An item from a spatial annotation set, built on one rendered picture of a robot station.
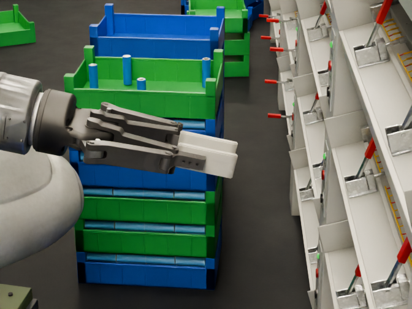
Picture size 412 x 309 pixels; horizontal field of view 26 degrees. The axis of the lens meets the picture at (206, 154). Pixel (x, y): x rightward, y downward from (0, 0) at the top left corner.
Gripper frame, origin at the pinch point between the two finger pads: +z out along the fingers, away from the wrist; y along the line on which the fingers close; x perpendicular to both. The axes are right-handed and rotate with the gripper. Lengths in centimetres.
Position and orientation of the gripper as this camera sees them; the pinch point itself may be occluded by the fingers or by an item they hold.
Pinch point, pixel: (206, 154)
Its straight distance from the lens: 105.9
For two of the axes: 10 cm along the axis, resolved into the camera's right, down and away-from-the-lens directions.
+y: -0.3, 4.2, -9.1
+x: 2.1, -8.9, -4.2
